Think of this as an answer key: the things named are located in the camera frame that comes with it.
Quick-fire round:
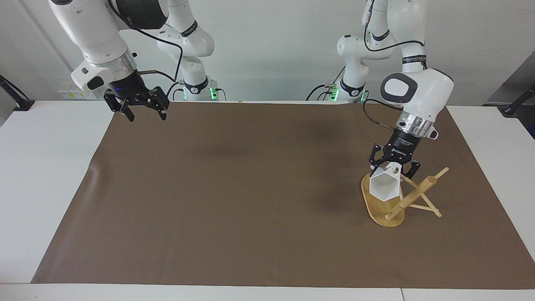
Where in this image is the black cable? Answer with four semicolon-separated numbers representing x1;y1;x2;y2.
306;66;347;102
363;0;427;63
108;0;185;101
362;99;404;127

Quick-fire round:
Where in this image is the black stand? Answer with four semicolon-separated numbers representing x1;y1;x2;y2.
0;74;36;112
501;84;535;117

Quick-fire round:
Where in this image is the white power strip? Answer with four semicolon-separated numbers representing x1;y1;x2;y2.
58;85;97;100

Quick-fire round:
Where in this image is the wooden cup rack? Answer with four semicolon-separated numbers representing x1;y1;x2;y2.
361;167;450;228

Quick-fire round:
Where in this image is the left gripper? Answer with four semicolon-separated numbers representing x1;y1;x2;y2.
368;128;423;181

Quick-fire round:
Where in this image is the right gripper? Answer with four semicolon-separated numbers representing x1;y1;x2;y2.
103;71;171;123

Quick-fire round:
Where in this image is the white faceted cup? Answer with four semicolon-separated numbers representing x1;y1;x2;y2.
369;163;404;202

